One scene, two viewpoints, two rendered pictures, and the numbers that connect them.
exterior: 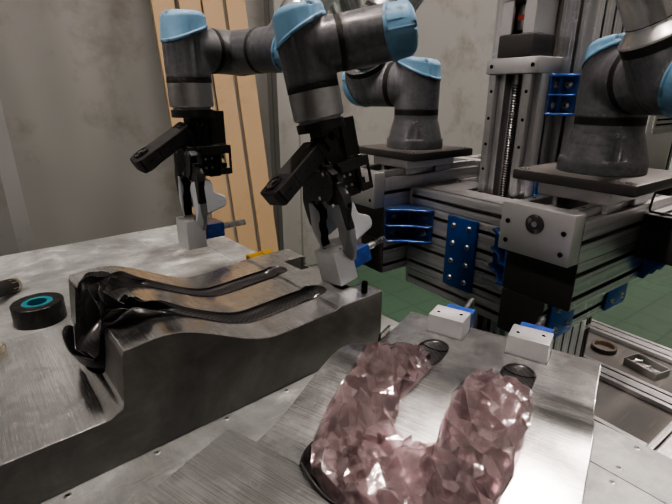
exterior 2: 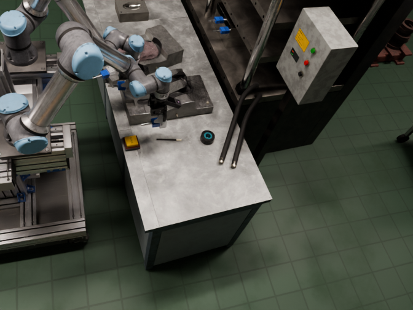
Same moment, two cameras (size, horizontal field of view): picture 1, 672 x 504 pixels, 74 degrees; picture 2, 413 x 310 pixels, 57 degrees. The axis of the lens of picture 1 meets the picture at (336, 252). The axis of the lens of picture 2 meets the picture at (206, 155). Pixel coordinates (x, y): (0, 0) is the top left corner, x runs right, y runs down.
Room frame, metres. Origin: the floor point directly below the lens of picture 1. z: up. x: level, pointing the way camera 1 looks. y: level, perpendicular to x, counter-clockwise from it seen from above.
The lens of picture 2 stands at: (2.00, 0.65, 2.53)
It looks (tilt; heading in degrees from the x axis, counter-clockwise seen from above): 55 degrees down; 185
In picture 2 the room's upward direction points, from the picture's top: 19 degrees clockwise
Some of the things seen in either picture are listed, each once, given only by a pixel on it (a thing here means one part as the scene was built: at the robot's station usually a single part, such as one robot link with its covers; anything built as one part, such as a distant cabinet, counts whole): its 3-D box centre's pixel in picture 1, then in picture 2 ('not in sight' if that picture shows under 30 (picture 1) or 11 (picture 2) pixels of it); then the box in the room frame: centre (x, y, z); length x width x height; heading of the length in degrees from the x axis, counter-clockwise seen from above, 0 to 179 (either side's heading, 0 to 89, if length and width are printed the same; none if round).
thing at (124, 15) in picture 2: not in sight; (131, 10); (-0.04, -0.33, 0.83); 0.20 x 0.15 x 0.07; 130
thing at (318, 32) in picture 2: not in sight; (278, 119); (0.28, 0.88, 0.73); 0.30 x 0.22 x 1.47; 40
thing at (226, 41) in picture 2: not in sight; (253, 23); (-0.36, 0.47, 0.87); 0.50 x 0.27 x 0.17; 130
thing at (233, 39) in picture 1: (237, 52); (141, 84); (0.90, 0.18, 1.25); 0.11 x 0.11 x 0.08; 55
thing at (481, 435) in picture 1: (427, 401); (138, 50); (0.35, -0.09, 0.90); 0.26 x 0.18 x 0.08; 147
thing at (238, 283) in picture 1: (203, 290); (165, 87); (0.57, 0.18, 0.92); 0.35 x 0.16 x 0.09; 130
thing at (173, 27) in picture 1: (187, 48); (162, 80); (0.83, 0.25, 1.25); 0.09 x 0.08 x 0.11; 145
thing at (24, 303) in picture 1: (39, 310); (207, 137); (0.70, 0.52, 0.82); 0.08 x 0.08 x 0.04
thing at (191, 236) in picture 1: (214, 227); (153, 122); (0.84, 0.24, 0.93); 0.13 x 0.05 x 0.05; 130
